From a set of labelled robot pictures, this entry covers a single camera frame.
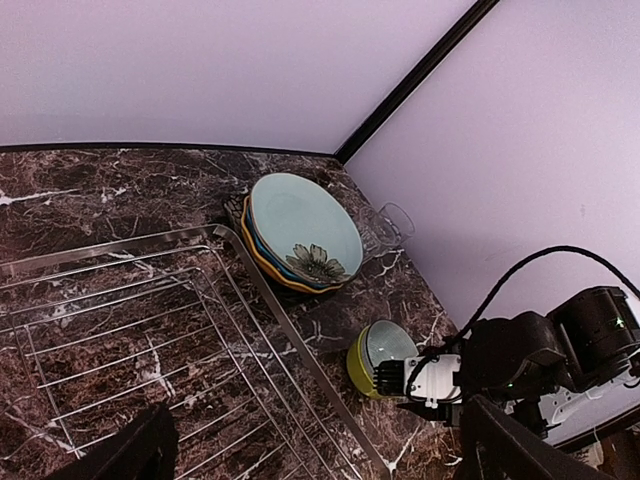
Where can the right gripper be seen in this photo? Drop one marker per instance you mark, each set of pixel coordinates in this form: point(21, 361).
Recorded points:
point(459, 413)

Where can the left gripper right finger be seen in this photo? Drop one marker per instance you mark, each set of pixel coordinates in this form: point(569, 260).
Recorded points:
point(495, 446)

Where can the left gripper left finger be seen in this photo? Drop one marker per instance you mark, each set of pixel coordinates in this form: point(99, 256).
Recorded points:
point(146, 448)

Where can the lime green bowl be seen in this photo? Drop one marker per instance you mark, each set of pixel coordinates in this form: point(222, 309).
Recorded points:
point(359, 373)

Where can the clear ribbed glass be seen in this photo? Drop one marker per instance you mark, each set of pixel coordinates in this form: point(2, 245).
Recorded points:
point(377, 233)

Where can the pale green plate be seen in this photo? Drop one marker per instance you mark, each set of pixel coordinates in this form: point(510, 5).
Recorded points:
point(306, 228)

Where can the yellow polka dot plate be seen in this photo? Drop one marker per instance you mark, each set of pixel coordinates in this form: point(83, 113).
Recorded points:
point(271, 271)

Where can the light teal checkered bowl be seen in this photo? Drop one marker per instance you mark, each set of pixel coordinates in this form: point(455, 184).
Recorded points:
point(390, 340)

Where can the clear faceted glass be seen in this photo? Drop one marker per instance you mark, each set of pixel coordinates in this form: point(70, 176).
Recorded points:
point(399, 220)

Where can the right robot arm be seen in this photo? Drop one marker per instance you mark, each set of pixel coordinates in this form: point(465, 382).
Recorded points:
point(539, 369)

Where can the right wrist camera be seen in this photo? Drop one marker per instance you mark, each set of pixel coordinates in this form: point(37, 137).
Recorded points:
point(428, 380)

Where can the metal wire dish rack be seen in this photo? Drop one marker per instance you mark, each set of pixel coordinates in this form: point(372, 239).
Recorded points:
point(92, 337)

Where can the right black frame post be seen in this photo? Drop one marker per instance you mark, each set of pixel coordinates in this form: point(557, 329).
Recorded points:
point(414, 78)

